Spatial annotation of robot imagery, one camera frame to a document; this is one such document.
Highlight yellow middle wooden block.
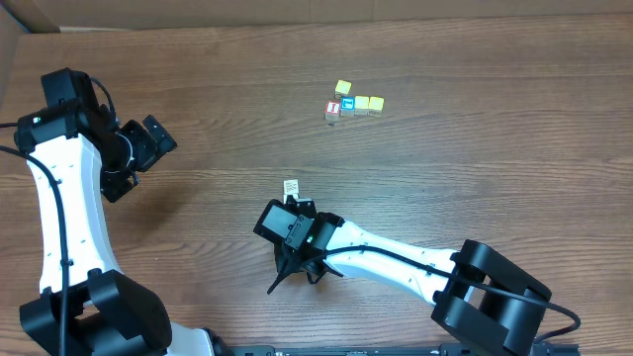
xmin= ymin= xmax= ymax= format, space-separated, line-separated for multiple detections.
xmin=354 ymin=96 xmax=370 ymax=116

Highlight yellow right wooden block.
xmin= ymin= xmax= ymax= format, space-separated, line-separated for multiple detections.
xmin=368 ymin=96 xmax=385 ymax=117

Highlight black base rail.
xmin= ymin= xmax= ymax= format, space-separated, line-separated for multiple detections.
xmin=212 ymin=343 xmax=583 ymax=356

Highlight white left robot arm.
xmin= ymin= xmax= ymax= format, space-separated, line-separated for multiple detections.
xmin=14 ymin=68 xmax=222 ymax=355

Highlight white M wooden block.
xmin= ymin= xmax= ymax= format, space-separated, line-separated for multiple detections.
xmin=283 ymin=179 xmax=300 ymax=199

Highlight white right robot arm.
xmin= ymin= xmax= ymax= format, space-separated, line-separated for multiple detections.
xmin=253 ymin=198 xmax=551 ymax=355

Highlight yellow wooden block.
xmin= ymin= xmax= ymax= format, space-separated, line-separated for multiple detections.
xmin=354 ymin=96 xmax=370 ymax=116
xmin=334 ymin=80 xmax=352 ymax=99
xmin=368 ymin=96 xmax=385 ymax=117

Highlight yellow back wooden block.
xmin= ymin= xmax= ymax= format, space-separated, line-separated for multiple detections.
xmin=334 ymin=80 xmax=352 ymax=99

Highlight red I wooden block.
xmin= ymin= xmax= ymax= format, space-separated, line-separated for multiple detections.
xmin=324 ymin=101 xmax=340 ymax=122

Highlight blue letter wooden block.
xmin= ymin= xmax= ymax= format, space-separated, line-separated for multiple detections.
xmin=340 ymin=96 xmax=355 ymax=117

